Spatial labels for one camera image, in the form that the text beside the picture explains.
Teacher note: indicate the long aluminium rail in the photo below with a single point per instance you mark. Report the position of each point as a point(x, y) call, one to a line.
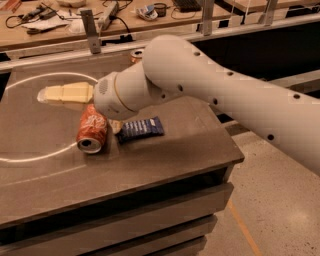
point(66, 50)

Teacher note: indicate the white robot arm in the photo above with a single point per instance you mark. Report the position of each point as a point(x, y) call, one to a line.
point(171, 67)

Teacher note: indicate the black handheld tool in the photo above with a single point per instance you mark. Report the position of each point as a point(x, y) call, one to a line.
point(42, 12)

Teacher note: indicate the wooden workbench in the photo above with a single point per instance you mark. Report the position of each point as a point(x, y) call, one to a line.
point(18, 38)

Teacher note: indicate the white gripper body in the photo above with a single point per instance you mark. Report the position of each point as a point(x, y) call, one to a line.
point(106, 96)

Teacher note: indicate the grey cabinet drawer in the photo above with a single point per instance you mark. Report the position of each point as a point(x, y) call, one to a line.
point(188, 248)
point(125, 225)
point(160, 240)

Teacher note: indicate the metal bracket post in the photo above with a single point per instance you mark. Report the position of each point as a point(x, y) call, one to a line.
point(90, 30)
point(267, 16)
point(206, 21)

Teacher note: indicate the white power strip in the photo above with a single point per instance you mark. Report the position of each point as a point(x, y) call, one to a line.
point(110, 11)

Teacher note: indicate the metal bracket post middle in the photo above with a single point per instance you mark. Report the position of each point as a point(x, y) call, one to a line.
point(206, 21)

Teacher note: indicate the black keyboard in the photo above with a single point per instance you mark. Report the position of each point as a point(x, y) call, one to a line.
point(185, 6)

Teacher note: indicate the white paper sheet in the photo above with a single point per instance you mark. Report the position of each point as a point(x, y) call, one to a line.
point(44, 24)

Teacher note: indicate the blue snack bar wrapper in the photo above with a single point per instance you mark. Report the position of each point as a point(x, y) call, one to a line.
point(140, 129)

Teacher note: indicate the gold sparkling water can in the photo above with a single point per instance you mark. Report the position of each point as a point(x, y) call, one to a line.
point(136, 55)

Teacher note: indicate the metal bracket post left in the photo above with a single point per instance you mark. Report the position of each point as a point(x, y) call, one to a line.
point(90, 30)

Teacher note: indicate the grey cabinet drawer top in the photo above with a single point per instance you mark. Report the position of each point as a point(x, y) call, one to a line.
point(125, 225)

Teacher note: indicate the metal bracket post right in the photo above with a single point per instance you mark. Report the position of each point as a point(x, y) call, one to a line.
point(267, 16)

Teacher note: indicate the red coke can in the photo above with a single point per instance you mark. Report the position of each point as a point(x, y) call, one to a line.
point(92, 131)

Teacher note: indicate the grey cabinet drawer bottom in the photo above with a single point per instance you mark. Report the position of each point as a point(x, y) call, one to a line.
point(188, 248)

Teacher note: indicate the crumpled snack bag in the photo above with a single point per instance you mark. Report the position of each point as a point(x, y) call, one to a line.
point(147, 13)

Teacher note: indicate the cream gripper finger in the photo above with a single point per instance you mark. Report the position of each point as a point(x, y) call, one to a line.
point(79, 93)
point(115, 125)

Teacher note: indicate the grey cabinet drawer middle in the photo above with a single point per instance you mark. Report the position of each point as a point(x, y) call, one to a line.
point(160, 240)

